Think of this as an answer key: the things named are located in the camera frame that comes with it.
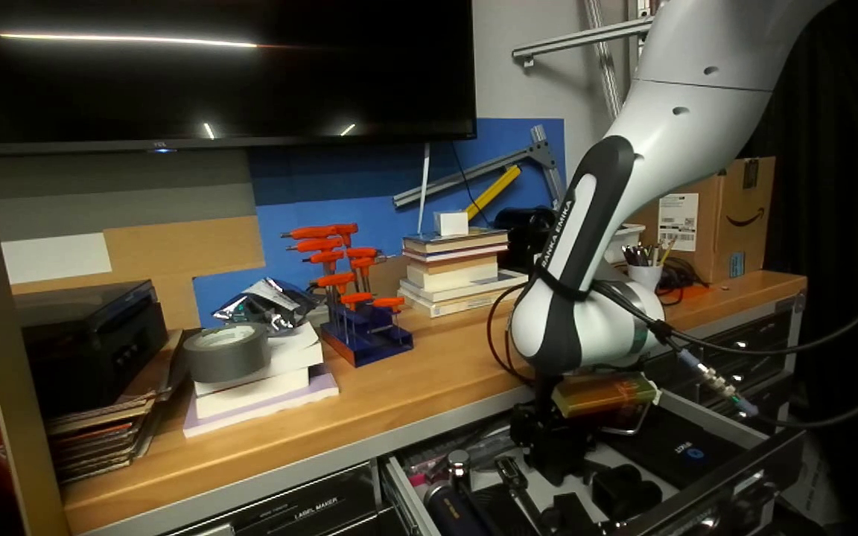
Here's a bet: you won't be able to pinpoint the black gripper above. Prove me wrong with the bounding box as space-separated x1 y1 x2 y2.
506 377 601 479

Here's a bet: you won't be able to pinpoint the small black plastic part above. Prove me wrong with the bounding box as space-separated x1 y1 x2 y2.
540 490 598 536

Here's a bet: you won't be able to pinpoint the chunky black plastic part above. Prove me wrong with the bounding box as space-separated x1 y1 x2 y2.
591 461 662 522

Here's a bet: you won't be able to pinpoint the black metal drawer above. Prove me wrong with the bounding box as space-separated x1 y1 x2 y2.
378 395 810 536

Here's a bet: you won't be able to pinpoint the black drawer cabinet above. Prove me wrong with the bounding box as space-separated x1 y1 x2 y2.
80 295 810 536

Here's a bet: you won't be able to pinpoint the black rectangular case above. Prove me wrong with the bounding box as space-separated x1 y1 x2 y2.
427 479 522 536

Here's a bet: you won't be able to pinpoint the dark blue flat box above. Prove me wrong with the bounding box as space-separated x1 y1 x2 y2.
631 406 752 489

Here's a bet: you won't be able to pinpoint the wide pale book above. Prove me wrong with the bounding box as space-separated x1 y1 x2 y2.
393 275 530 322

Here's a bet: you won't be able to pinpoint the white pen cup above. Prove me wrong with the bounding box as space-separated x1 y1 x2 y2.
624 258 667 295

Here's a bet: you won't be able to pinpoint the thick white book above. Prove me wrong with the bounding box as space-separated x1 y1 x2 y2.
415 252 503 298

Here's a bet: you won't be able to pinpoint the bundle of pens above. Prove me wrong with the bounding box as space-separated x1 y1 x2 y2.
621 236 679 269

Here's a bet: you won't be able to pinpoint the dark cover book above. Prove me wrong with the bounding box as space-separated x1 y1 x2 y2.
399 228 513 264

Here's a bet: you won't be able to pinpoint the small white box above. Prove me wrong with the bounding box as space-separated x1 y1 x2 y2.
436 209 470 242

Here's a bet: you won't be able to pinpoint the yellow spirit level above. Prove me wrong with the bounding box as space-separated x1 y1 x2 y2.
463 160 528 224

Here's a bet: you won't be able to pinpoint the white book stack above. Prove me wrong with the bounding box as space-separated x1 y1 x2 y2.
187 322 330 423

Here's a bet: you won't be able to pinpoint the claw hammer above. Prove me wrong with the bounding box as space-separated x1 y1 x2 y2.
390 121 568 212

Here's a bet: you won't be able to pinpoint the lilac flat board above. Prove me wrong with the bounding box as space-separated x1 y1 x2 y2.
183 365 343 440

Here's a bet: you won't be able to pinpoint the thin white rod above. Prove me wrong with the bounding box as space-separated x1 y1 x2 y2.
415 142 436 242

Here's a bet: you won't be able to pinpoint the cardboard shipping box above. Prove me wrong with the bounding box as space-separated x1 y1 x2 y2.
631 154 780 285

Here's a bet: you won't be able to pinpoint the crinkled foil packets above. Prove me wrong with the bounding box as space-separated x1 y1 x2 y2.
211 276 315 336

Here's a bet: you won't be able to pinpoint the silver metal bowl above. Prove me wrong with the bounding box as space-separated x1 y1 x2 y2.
183 322 273 389

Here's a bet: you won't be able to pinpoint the brown cork panel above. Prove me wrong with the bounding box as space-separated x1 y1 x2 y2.
8 215 267 336

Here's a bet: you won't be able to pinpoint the black curtain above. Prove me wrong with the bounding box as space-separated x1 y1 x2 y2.
746 0 858 536

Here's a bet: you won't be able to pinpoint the black binder stack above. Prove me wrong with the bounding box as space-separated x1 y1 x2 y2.
44 331 195 489

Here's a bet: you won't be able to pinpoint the black printer box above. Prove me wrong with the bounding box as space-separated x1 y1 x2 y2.
16 281 172 421

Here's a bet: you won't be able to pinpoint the large black television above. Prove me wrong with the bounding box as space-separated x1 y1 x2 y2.
0 0 481 157

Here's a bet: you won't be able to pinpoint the white paper sheet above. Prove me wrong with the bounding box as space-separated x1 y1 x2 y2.
0 233 117 289

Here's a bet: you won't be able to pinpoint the orange T-handle hex key set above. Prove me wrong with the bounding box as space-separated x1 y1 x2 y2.
282 221 418 370

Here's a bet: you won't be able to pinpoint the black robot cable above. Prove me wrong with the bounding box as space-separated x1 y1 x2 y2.
486 0 858 434

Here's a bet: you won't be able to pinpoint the blue wall panel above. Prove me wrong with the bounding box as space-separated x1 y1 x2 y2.
192 117 568 331

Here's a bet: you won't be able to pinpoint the metal wall rail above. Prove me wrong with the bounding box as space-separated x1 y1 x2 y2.
510 10 662 72

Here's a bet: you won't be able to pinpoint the beige upright post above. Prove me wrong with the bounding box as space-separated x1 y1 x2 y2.
0 117 71 536

